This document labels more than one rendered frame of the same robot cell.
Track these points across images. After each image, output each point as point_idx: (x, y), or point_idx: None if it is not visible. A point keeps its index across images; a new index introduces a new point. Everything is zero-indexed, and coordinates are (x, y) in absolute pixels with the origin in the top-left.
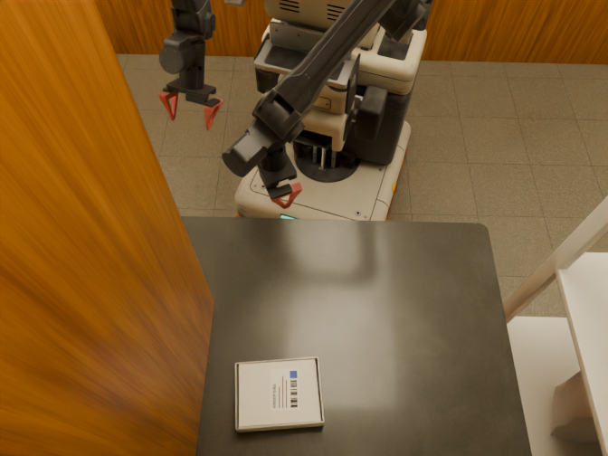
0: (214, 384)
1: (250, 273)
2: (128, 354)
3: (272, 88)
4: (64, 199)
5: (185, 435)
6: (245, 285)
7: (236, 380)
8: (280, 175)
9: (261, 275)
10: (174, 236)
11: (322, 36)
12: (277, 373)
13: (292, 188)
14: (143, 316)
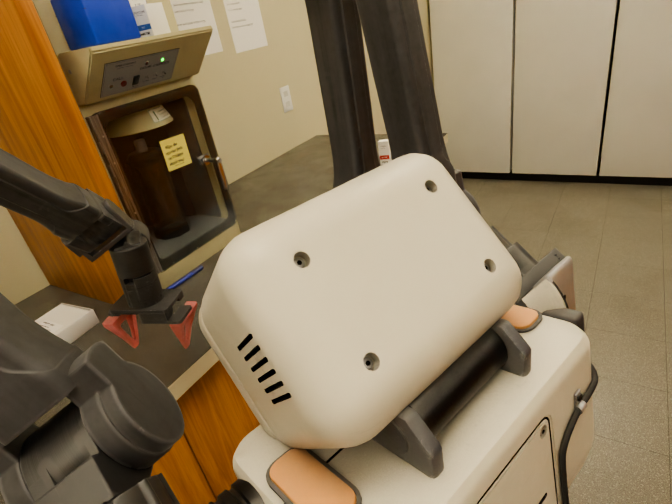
0: (106, 309)
1: (150, 344)
2: (12, 133)
3: (86, 188)
4: None
5: (73, 265)
6: (145, 339)
7: (83, 308)
8: (124, 298)
9: (140, 351)
10: (79, 173)
11: (16, 157)
12: (56, 328)
13: (112, 317)
14: (29, 143)
